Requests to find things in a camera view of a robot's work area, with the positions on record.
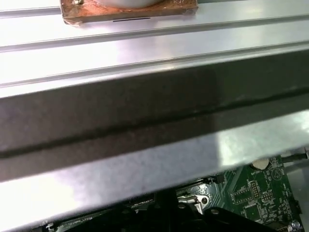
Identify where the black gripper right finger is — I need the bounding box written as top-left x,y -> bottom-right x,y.
183,206 -> 276,232

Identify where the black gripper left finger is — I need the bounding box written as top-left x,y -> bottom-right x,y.
84,204 -> 181,232

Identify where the black RAM slot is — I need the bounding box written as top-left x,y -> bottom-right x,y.
36,197 -> 156,232

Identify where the green motherboard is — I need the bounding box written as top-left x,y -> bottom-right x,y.
36,154 -> 305,232

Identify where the round coin cell battery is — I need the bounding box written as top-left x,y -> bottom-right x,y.
251,158 -> 270,170

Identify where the silver board screw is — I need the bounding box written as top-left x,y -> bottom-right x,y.
288,220 -> 303,232

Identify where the open black PC case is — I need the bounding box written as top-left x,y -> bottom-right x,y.
0,52 -> 309,232

